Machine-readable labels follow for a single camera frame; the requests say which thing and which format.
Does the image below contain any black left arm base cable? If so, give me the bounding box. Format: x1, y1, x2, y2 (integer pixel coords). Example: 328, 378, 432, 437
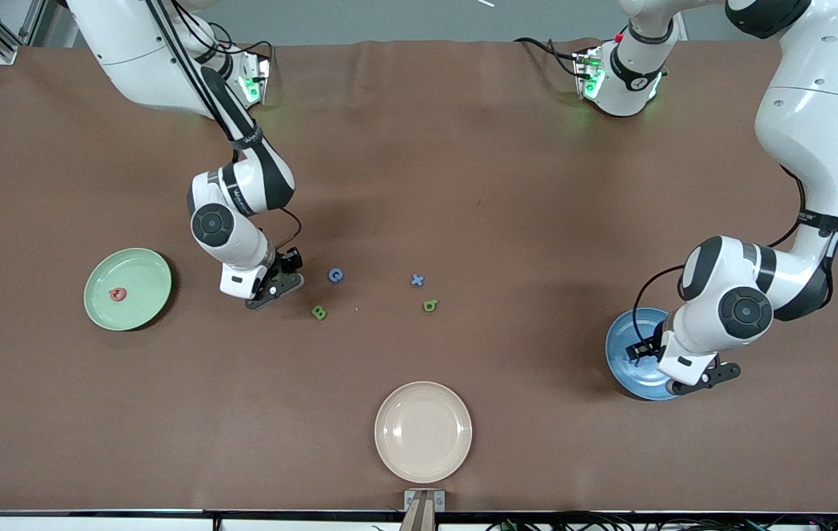
513, 36, 586, 79

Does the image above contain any black arm base cable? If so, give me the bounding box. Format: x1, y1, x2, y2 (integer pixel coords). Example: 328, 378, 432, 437
224, 29, 277, 72
513, 36, 586, 79

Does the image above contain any blue plate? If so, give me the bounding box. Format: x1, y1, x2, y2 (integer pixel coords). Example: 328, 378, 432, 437
605, 307, 685, 402

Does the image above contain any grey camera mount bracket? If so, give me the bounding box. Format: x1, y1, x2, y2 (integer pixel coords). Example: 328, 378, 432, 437
403, 489, 446, 531

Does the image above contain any beige plate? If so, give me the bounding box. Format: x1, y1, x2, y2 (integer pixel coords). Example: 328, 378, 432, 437
374, 381, 474, 485

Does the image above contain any black right arm base cable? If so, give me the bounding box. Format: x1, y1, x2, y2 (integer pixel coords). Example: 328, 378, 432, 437
224, 29, 277, 72

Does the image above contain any brown table cover sheet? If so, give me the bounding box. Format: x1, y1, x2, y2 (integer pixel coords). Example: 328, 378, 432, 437
0, 38, 838, 513

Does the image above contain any light green plate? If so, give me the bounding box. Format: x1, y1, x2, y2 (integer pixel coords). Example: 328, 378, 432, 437
83, 247, 173, 332

